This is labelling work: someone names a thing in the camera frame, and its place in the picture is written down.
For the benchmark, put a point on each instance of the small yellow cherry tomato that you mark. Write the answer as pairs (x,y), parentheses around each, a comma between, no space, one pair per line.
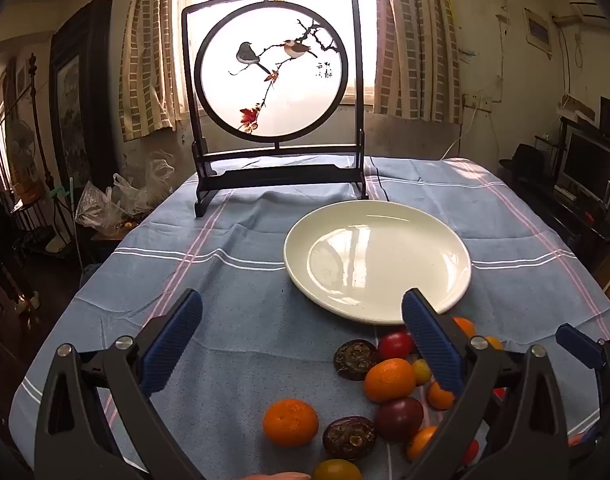
(421,371)

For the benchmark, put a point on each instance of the black hat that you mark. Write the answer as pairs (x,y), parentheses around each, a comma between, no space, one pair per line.
(527,157)

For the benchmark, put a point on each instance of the yellow-green tomato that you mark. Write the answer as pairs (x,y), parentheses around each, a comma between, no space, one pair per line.
(336,470)

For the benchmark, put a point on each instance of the checked curtain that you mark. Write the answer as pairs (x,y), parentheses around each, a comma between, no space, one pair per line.
(145,60)
(415,60)

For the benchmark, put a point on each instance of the white round plate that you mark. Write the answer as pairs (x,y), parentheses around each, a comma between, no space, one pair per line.
(375,260)

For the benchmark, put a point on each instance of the large orange tangerine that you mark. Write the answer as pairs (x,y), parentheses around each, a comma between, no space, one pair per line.
(389,380)

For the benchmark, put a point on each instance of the black desk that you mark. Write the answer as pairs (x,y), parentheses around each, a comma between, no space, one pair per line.
(575,225)

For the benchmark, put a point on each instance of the white air conditioner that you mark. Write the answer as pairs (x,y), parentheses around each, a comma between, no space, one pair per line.
(587,10)

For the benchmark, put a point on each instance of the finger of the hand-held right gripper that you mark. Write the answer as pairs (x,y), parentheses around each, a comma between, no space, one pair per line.
(577,344)

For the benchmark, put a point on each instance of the dark brown water chestnut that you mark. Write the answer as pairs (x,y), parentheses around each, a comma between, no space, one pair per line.
(348,437)
(352,359)

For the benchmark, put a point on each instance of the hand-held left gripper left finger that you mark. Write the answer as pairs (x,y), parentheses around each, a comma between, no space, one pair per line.
(172,345)

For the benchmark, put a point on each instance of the orange kumquat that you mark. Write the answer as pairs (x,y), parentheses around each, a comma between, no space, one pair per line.
(439,396)

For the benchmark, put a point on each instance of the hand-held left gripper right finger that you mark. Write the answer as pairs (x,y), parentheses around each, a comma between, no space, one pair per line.
(435,345)

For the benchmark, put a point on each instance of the white wall socket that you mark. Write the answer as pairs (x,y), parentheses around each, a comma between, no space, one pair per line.
(476,101)

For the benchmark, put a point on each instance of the computer monitor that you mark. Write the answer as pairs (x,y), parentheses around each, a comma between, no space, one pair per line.
(590,165)

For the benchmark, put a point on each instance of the dark framed landscape painting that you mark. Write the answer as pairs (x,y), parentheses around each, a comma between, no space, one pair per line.
(75,110)

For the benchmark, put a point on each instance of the dark red plum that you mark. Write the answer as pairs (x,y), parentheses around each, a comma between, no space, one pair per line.
(399,418)

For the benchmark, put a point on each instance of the blue striped tablecloth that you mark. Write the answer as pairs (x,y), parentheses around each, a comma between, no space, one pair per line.
(245,280)

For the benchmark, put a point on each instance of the white framed wall picture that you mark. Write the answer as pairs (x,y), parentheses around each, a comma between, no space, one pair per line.
(537,30)

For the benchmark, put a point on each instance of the bird painting table screen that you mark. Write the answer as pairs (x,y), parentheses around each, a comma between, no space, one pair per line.
(265,85)

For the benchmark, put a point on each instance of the white plastic bag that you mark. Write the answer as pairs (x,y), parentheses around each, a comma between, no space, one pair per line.
(145,185)

